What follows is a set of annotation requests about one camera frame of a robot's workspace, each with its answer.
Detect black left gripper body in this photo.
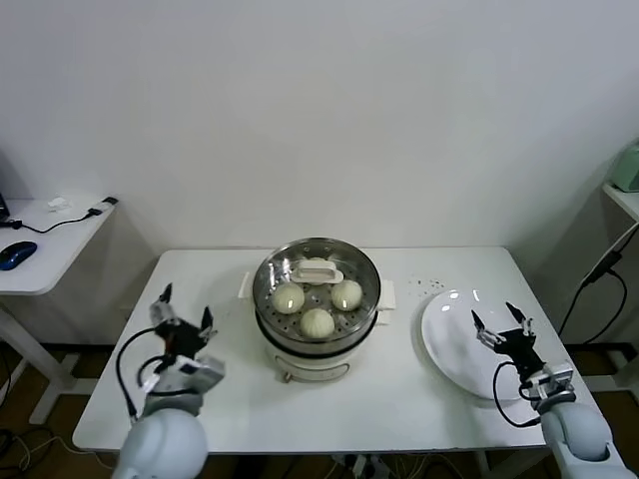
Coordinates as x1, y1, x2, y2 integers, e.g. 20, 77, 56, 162
154, 321, 209, 358

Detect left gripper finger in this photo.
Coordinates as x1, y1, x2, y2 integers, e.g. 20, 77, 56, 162
197, 305, 220, 346
149, 282, 177, 326

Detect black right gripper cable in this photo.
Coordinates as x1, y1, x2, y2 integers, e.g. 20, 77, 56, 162
492, 361, 543, 428

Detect white side desk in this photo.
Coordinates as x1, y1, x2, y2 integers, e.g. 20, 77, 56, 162
0, 199, 115, 425

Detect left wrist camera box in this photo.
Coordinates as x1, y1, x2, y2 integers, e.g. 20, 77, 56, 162
177, 354, 227, 395

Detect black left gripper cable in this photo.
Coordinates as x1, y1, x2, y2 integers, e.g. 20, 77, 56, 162
115, 326, 171, 420

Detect white power strip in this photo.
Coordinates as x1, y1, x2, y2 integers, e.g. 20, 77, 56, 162
348, 454, 395, 479

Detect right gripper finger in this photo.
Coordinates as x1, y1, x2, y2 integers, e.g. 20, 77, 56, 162
470, 308, 505, 351
504, 300, 536, 341

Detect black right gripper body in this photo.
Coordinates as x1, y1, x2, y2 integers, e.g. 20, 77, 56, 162
493, 327, 543, 375

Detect white round plate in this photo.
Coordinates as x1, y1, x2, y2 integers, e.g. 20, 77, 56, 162
420, 288, 545, 402

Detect thin black desk cable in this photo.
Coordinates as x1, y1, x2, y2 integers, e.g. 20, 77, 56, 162
0, 208, 104, 235

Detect glass lid with cream handle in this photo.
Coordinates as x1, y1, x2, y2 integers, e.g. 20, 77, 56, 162
252, 239, 382, 344

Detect blue computer mouse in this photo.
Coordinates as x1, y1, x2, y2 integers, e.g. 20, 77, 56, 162
0, 240, 39, 272

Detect perforated steel steamer basket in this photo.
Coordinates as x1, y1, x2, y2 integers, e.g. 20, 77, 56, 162
251, 238, 383, 356

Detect pale green appliance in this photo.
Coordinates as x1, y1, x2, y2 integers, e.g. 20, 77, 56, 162
609, 141, 639, 194

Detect cream electric cooking pot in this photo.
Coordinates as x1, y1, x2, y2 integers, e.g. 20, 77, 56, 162
239, 268, 399, 385

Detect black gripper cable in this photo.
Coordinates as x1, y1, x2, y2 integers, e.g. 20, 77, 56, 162
492, 361, 543, 428
115, 326, 171, 420

